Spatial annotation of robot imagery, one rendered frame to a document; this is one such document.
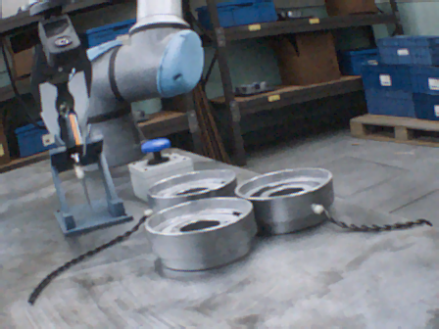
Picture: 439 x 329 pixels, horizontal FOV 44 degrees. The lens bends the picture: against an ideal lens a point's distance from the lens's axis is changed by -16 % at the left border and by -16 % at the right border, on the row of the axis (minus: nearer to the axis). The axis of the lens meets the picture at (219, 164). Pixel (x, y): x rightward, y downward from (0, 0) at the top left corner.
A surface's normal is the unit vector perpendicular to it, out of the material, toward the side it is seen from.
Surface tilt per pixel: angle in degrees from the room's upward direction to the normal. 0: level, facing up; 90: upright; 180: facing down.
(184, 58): 97
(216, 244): 90
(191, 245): 90
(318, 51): 97
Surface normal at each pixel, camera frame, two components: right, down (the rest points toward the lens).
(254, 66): 0.40, 0.13
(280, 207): -0.19, 0.25
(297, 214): 0.09, 0.20
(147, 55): -0.33, -0.11
